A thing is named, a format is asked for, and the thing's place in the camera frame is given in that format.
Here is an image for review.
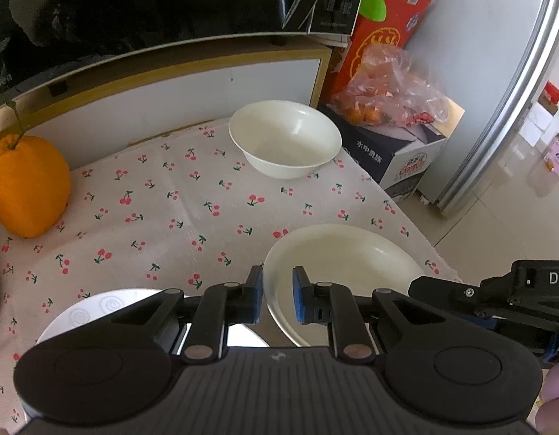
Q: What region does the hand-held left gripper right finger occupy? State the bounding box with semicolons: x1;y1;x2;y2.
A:
292;266;446;363

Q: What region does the dark and white cardboard box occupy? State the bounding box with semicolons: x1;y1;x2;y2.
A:
318;97;466;204

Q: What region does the silver refrigerator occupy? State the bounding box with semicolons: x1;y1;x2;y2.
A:
436;0;559;216

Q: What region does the large orange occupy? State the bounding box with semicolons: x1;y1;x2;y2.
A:
0;102;72;239

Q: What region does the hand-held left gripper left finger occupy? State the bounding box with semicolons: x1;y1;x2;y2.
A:
109;265;265;364

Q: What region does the red paper note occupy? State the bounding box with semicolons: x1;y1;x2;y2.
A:
535;80;559;116

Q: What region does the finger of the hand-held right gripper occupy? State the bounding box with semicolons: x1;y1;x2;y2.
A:
409;275;489;318

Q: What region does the white plate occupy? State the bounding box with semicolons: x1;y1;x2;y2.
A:
262;223;427;347

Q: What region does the pink plastic bag of oranges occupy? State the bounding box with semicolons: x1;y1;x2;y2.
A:
331;45;450;128

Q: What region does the red cardboard box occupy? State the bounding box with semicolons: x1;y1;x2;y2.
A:
325;0;432;100

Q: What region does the person's right hand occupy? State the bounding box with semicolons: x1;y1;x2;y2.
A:
535;365;559;433

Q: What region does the blue patterned plate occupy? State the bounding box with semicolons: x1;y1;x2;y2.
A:
23;287;272;420

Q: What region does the black microwave oven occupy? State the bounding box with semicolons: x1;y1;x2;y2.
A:
0;0;372;116

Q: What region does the cherry print tablecloth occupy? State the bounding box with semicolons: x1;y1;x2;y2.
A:
0;115;464;435

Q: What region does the small cream bowl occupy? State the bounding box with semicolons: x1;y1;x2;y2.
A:
228;100;343;179

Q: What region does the pink printed card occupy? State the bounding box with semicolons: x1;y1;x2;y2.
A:
543;132;559;177

